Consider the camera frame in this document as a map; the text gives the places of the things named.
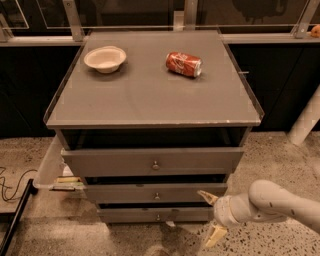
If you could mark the grey drawer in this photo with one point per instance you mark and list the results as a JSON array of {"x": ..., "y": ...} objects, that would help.
[
  {"x": 154, "y": 215},
  {"x": 152, "y": 193},
  {"x": 153, "y": 161}
]

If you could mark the grey middle drawer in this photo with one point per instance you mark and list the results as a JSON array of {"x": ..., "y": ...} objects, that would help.
[{"x": 152, "y": 193}]

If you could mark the red soda can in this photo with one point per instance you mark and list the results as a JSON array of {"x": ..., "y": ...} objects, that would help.
[{"x": 184, "y": 64}]

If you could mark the grey bottom drawer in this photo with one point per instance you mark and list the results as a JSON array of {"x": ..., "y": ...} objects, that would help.
[{"x": 154, "y": 215}]

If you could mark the metal railing frame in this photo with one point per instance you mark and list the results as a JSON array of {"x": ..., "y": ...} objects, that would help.
[{"x": 70, "y": 22}]

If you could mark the black metal floor bar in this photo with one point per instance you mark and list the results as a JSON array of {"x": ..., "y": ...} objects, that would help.
[{"x": 11, "y": 219}]

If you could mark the grey top drawer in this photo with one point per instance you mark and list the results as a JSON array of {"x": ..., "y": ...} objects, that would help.
[{"x": 153, "y": 161}]

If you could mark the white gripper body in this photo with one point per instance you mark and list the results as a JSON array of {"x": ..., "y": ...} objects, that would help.
[{"x": 222, "y": 209}]

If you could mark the orange fruit on ledge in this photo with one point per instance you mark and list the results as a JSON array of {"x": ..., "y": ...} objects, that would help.
[{"x": 315, "y": 31}]

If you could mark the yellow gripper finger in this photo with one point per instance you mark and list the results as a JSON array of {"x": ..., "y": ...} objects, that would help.
[
  {"x": 216, "y": 233},
  {"x": 208, "y": 197}
]

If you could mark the white pipe post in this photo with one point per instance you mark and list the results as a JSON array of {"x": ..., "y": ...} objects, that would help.
[{"x": 306, "y": 120}]

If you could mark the grey drawer cabinet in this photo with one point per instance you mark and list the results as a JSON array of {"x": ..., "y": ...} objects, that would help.
[{"x": 144, "y": 105}]

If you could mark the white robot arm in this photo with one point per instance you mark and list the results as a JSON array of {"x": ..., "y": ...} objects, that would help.
[{"x": 265, "y": 201}]

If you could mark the white paper bowl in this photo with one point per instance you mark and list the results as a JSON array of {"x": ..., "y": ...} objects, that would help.
[{"x": 106, "y": 59}]

